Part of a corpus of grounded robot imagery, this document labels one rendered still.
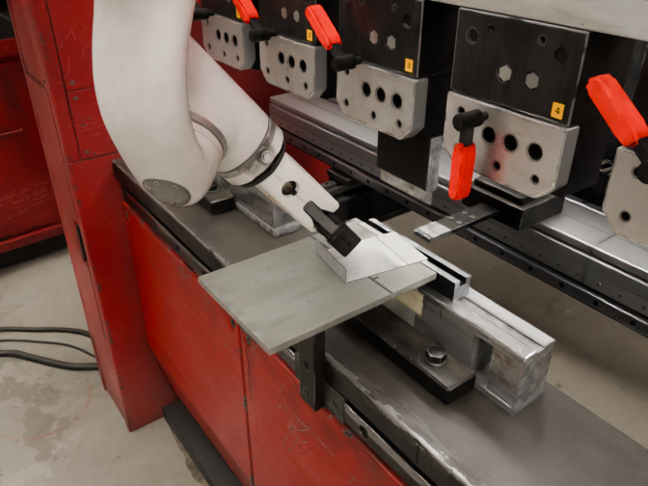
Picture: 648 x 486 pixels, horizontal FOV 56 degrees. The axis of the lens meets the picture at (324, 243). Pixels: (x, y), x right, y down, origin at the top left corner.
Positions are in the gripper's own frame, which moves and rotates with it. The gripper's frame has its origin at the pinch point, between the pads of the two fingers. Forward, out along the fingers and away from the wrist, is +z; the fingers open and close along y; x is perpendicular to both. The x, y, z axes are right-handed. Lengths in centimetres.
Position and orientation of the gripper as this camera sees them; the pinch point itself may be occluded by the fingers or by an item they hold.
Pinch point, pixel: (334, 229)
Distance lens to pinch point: 79.0
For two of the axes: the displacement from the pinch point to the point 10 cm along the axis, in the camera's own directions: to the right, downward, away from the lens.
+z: 5.7, 5.2, 6.4
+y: -4.5, -4.5, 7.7
